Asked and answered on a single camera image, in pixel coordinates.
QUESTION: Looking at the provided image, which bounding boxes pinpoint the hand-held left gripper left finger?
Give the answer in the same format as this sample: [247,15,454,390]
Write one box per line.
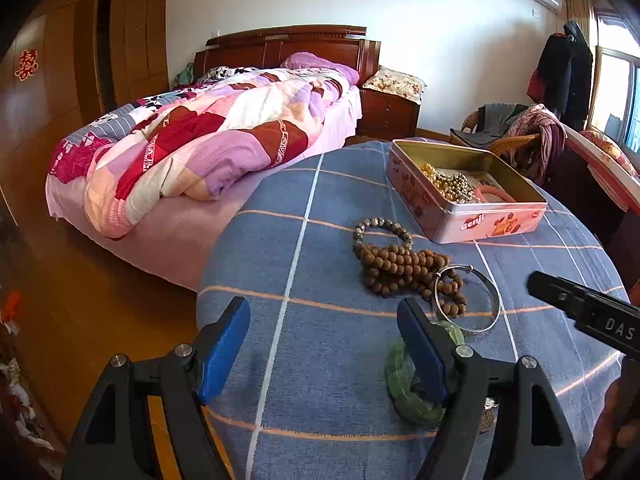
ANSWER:
[62,296,252,480]

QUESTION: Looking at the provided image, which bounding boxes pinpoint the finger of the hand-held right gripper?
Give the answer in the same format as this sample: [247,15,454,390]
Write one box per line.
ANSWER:
[527,270,640,356]

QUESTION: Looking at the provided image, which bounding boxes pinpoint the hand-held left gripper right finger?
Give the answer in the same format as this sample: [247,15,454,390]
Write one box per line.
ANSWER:
[396,296,586,480]

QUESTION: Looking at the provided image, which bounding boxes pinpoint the green jade bracelet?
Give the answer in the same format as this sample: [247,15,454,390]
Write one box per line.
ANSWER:
[385,320,466,426]

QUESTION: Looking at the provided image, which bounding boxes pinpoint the silver bangle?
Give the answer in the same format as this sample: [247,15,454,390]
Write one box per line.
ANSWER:
[433,265,502,333]

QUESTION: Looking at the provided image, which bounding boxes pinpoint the brown wooden bead necklace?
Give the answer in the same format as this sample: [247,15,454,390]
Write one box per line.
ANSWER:
[356,242,468,317]

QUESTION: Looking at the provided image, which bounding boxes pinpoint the grey bead bracelet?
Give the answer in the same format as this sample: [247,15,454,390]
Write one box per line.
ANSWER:
[352,216,415,257]

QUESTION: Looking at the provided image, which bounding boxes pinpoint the pink tin box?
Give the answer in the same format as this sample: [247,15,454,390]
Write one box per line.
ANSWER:
[385,139,549,245]

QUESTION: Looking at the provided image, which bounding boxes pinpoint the person's right hand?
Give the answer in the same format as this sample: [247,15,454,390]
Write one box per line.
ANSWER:
[582,382,622,480]

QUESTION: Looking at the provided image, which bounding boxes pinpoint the wooden bed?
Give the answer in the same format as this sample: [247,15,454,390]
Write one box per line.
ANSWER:
[45,24,382,293]

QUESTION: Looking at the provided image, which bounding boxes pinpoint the dark wooden desk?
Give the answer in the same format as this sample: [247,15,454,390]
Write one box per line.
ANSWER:
[542,125,640,286]

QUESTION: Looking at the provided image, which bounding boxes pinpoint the white and red desk cloth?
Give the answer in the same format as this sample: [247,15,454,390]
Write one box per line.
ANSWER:
[562,122,640,213]

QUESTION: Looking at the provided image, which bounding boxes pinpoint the pink bangle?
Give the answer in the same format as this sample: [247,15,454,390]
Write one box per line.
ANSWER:
[474,185,516,204]

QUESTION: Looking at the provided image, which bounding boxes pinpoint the floral pillow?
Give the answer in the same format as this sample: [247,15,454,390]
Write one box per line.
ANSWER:
[580,130,640,177]

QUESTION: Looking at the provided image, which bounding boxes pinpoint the maroon and pink garments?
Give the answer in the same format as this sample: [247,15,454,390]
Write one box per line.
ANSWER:
[507,104,568,186]

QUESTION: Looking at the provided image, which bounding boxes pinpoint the wicker chair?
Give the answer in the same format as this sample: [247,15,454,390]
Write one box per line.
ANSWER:
[450,105,543,162]

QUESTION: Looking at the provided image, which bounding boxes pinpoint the patchwork quilt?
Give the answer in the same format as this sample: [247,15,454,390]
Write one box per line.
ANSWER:
[48,66,351,239]

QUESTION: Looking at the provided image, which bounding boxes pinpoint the patterned cloth pile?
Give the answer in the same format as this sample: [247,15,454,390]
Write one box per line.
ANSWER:
[0,285,66,466]

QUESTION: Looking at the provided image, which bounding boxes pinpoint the grey garment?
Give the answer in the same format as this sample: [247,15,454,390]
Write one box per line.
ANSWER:
[450,103,528,148]

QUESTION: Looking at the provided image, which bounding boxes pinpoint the window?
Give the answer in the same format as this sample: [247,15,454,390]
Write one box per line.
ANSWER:
[587,10,640,156]

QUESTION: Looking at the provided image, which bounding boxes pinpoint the hanging dark coats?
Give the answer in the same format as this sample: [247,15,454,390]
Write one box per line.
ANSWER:
[526,20,594,131]

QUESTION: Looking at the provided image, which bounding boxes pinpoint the wooden nightstand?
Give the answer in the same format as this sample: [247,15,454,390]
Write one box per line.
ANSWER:
[356,87,421,142]

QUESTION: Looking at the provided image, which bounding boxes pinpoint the floral cushion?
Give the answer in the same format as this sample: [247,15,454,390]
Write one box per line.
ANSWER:
[361,65,427,106]

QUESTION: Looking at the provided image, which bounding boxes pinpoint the black and white pillow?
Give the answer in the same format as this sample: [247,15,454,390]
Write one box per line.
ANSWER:
[199,66,261,84]

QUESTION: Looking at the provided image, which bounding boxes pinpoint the purple pillow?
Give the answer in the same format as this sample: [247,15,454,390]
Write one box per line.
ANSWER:
[280,51,361,86]

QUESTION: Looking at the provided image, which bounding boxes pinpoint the beige patterned curtain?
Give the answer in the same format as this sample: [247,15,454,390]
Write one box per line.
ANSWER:
[562,0,598,51]

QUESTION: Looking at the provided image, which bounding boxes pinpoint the wooden wardrobe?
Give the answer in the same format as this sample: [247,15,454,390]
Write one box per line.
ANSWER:
[0,0,171,241]

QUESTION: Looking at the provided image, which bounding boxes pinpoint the red paper decoration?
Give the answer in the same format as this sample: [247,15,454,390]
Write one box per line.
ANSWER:
[14,49,40,82]

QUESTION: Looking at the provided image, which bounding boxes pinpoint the gold bead necklace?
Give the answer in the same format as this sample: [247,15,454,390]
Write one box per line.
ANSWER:
[419,162,481,205]

